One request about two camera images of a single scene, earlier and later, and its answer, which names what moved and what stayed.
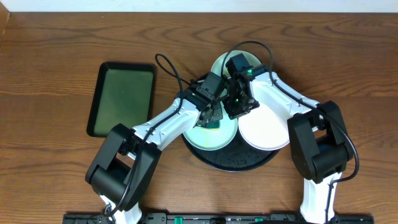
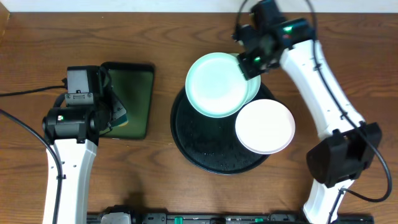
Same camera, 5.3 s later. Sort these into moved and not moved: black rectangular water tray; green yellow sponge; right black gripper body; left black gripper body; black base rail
Moved: right black gripper body; green yellow sponge; left black gripper body
Not moved: black base rail; black rectangular water tray
